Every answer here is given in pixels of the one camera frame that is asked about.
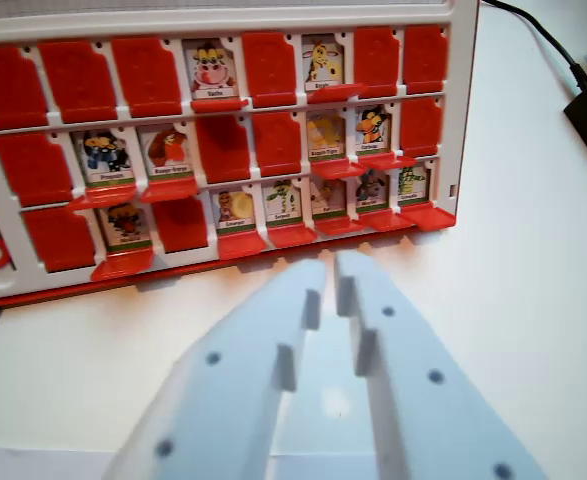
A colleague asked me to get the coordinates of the red-rimmed white game board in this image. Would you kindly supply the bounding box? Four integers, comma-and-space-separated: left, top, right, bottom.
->
0, 0, 480, 310

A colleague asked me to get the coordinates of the red flap of octopus card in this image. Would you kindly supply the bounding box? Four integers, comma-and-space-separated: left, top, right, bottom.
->
402, 23, 450, 96

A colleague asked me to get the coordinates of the black cable into adapter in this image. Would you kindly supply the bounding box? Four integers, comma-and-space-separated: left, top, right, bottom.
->
480, 0, 585, 87

